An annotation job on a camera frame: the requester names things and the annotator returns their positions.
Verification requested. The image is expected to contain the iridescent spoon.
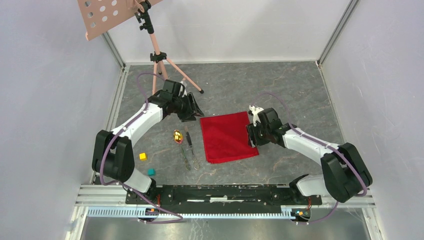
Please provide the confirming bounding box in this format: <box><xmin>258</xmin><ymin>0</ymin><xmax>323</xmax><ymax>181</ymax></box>
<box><xmin>173</xmin><ymin>129</ymin><xmax>184</xmax><ymax>145</ymax></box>

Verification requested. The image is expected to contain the pink music stand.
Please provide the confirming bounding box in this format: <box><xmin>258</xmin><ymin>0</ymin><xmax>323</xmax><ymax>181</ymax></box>
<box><xmin>76</xmin><ymin>0</ymin><xmax>205</xmax><ymax>97</ymax></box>

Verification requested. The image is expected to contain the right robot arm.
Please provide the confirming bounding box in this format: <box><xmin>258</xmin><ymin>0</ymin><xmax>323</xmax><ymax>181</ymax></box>
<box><xmin>246</xmin><ymin>105</ymin><xmax>373</xmax><ymax>204</ymax></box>

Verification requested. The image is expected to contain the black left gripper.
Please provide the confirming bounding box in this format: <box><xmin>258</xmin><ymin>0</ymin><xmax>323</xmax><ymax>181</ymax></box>
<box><xmin>172</xmin><ymin>92</ymin><xmax>205</xmax><ymax>123</ymax></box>

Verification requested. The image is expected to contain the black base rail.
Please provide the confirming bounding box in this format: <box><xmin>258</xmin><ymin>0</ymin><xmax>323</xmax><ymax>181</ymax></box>
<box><xmin>146</xmin><ymin>184</ymin><xmax>323</xmax><ymax>214</ymax></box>

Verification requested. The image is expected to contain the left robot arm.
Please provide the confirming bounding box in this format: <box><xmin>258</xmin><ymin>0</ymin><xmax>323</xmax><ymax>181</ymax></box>
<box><xmin>91</xmin><ymin>79</ymin><xmax>204</xmax><ymax>204</ymax></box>

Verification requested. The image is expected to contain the yellow cube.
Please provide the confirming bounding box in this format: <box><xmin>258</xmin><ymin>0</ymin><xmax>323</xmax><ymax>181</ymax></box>
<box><xmin>139</xmin><ymin>152</ymin><xmax>147</xmax><ymax>161</ymax></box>

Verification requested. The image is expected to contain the red cloth napkin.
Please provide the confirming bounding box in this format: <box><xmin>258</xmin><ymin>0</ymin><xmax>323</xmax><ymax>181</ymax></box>
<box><xmin>200</xmin><ymin>111</ymin><xmax>259</xmax><ymax>164</ymax></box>

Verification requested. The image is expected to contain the teal cube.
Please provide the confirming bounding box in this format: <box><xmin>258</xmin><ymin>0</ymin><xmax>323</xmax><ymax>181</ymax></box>
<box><xmin>147</xmin><ymin>168</ymin><xmax>156</xmax><ymax>176</ymax></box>

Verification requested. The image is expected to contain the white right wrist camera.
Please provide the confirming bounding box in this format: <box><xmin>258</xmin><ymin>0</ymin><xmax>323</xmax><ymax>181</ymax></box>
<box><xmin>248</xmin><ymin>105</ymin><xmax>264</xmax><ymax>127</ymax></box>

